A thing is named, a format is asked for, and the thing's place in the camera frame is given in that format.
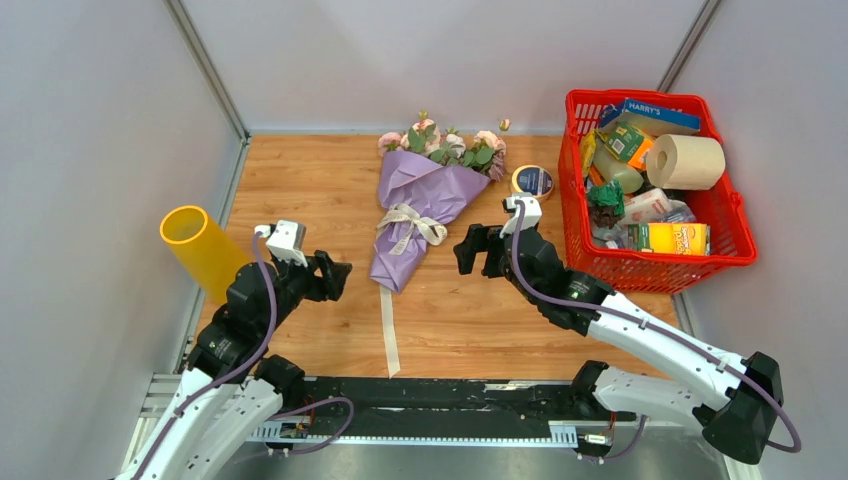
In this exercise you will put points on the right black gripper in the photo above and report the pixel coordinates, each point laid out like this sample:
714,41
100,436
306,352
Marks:
479,239

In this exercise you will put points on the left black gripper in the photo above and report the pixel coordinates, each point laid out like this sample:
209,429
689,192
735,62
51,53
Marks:
337,275

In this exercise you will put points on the pink flower bunch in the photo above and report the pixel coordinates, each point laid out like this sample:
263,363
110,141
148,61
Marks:
485,153

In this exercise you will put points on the purple pink wrapping paper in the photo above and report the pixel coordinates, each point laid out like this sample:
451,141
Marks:
420,197

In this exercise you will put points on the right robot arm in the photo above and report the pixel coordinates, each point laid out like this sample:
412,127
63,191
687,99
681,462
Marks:
734,401

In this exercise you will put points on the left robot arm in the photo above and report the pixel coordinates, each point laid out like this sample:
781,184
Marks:
231,385

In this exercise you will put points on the yellow cylindrical vase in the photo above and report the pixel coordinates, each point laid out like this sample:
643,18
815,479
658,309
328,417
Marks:
204,250

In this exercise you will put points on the masking tape roll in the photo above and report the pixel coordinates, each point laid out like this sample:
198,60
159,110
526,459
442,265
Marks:
533,180

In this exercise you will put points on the green crumpled wrapper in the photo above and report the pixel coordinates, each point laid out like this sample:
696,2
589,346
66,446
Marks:
606,204

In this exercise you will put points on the pale green bottle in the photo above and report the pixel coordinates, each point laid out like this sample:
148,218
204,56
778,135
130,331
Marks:
629,179

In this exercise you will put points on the red plastic basket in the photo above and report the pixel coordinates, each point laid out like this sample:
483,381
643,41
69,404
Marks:
721,207

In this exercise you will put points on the green orange box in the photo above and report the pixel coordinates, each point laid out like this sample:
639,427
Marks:
629,144

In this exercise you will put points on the white plastic package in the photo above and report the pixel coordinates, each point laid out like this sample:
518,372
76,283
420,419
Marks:
646,207

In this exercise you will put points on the yellow sponge pack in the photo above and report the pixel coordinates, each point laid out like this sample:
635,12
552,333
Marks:
688,239

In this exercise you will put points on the beige paper towel roll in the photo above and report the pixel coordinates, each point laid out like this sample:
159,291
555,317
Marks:
681,162

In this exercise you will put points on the blue Harry's box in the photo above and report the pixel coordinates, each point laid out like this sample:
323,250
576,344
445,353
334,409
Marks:
650,119

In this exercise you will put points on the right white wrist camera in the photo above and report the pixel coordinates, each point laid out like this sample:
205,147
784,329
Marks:
525,211

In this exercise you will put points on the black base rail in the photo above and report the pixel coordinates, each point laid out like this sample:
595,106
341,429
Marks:
442,412

